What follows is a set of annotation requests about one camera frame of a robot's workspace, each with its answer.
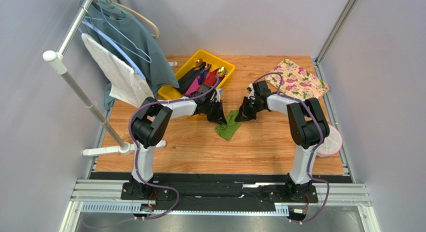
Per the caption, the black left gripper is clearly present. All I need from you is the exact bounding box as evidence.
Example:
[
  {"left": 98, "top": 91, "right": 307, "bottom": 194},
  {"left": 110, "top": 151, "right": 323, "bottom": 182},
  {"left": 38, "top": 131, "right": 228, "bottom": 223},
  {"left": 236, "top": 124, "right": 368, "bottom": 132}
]
[{"left": 203, "top": 99, "right": 228, "bottom": 126}]

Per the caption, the green paper napkin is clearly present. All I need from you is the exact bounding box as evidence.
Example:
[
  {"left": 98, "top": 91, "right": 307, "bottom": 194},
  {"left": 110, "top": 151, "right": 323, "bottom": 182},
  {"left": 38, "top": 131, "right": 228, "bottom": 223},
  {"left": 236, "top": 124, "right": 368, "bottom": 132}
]
[{"left": 215, "top": 109, "right": 242, "bottom": 141}]

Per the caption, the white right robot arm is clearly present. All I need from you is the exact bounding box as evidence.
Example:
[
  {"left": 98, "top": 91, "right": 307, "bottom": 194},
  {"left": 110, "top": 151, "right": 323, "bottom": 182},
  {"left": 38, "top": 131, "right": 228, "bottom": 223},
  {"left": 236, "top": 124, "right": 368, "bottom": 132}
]
[{"left": 234, "top": 81, "right": 330, "bottom": 202}]

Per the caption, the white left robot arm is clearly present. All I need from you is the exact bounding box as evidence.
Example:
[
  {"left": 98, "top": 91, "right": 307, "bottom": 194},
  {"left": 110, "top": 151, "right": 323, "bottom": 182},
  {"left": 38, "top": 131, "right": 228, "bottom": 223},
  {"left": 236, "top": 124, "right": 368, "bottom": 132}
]
[{"left": 121, "top": 85, "right": 227, "bottom": 200}]

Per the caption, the red rolled napkin in bin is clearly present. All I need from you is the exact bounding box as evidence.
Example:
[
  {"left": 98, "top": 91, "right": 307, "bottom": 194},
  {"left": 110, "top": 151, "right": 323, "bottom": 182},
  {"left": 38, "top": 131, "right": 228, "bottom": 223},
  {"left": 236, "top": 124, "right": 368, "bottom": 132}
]
[{"left": 203, "top": 67, "right": 225, "bottom": 86}]

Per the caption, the pink rolled napkin in bin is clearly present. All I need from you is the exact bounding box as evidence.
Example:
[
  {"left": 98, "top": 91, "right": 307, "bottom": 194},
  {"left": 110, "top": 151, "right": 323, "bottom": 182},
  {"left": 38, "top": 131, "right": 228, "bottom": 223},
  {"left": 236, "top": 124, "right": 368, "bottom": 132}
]
[{"left": 184, "top": 75, "right": 201, "bottom": 95}]

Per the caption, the black rolled napkin in bin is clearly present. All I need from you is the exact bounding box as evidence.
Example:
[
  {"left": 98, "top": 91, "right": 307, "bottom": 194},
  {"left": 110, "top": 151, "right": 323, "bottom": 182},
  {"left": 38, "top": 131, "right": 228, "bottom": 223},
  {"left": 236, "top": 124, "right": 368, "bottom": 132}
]
[{"left": 176, "top": 62, "right": 206, "bottom": 94}]

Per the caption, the yellow plastic cutlery bin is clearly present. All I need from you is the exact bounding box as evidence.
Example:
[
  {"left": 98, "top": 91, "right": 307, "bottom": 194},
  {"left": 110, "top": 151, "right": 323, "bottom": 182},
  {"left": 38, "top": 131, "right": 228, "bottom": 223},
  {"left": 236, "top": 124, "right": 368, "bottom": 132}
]
[{"left": 158, "top": 49, "right": 236, "bottom": 100}]

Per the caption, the floral patterned tray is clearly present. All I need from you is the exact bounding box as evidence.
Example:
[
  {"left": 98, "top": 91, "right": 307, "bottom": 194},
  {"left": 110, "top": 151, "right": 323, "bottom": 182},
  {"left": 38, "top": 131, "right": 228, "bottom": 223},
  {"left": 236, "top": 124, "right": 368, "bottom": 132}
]
[{"left": 265, "top": 59, "right": 330, "bottom": 99}]

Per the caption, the white towel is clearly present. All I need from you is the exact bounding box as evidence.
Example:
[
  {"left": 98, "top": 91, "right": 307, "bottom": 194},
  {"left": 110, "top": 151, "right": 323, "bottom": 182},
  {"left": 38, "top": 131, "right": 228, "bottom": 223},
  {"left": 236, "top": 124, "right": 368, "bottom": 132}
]
[{"left": 81, "top": 33, "right": 154, "bottom": 108}]

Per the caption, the white mesh food cover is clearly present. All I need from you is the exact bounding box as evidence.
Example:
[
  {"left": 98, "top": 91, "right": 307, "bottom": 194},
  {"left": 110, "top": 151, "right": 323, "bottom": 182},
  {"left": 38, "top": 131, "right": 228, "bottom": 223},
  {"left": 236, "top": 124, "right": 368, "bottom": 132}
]
[{"left": 316, "top": 125, "right": 343, "bottom": 158}]

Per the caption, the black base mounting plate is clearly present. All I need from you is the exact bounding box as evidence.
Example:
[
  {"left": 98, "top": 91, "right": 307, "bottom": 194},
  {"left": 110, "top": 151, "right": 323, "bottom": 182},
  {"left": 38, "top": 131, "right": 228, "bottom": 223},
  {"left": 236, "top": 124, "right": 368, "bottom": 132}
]
[{"left": 131, "top": 173, "right": 319, "bottom": 212}]

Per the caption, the grey-green t-shirt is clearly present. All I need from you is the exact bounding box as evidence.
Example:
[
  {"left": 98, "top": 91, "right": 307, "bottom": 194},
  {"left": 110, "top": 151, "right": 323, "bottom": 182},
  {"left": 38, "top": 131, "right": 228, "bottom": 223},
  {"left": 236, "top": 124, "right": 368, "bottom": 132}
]
[{"left": 82, "top": 1, "right": 179, "bottom": 98}]

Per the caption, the wooden clothes hanger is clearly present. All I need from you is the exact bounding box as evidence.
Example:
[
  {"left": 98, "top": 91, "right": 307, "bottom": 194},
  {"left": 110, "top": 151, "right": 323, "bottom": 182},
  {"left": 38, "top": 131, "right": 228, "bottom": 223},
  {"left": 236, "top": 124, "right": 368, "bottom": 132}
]
[{"left": 106, "top": 0, "right": 161, "bottom": 40}]

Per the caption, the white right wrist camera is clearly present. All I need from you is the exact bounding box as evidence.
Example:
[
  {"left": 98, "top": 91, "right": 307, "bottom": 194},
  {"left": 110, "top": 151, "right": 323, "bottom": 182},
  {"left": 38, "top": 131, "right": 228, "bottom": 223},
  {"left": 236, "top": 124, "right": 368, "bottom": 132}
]
[{"left": 247, "top": 83, "right": 255, "bottom": 100}]

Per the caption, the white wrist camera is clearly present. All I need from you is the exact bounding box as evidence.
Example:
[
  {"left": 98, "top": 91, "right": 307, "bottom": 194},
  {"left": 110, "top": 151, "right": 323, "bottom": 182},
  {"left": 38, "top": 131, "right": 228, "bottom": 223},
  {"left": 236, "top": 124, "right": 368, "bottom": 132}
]
[
  {"left": 247, "top": 83, "right": 255, "bottom": 100},
  {"left": 211, "top": 88, "right": 224, "bottom": 102}
]

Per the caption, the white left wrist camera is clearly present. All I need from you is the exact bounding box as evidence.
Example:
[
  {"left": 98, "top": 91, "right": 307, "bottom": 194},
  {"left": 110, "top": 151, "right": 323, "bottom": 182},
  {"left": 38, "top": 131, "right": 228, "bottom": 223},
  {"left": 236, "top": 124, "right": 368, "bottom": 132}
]
[{"left": 211, "top": 88, "right": 224, "bottom": 102}]

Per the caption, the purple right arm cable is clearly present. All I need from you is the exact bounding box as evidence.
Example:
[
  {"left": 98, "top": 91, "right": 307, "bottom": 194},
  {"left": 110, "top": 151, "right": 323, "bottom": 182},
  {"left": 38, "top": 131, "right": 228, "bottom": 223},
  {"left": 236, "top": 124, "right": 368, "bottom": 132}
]
[{"left": 252, "top": 72, "right": 331, "bottom": 225}]

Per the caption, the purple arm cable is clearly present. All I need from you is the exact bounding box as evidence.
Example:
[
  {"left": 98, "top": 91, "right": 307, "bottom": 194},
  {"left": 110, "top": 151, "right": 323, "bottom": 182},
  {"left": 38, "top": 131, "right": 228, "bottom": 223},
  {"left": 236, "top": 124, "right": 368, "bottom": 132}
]
[
  {"left": 128, "top": 75, "right": 221, "bottom": 221},
  {"left": 252, "top": 72, "right": 331, "bottom": 225}
]

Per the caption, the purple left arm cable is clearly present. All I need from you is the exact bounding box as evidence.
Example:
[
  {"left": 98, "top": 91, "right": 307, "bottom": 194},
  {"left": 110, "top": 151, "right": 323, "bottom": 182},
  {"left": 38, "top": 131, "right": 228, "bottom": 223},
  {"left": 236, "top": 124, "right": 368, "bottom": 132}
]
[{"left": 128, "top": 75, "right": 221, "bottom": 221}]

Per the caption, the aluminium frame rail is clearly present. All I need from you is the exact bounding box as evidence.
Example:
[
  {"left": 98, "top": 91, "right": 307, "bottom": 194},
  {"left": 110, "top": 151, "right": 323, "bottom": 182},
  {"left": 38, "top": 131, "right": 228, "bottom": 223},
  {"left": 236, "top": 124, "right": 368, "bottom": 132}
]
[{"left": 60, "top": 179, "right": 380, "bottom": 232}]

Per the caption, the blue wire hanger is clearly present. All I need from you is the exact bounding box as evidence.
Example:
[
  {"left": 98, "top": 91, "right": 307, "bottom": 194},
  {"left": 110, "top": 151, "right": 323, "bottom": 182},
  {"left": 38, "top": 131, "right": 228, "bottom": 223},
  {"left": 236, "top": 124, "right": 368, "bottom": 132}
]
[{"left": 79, "top": 2, "right": 152, "bottom": 80}]

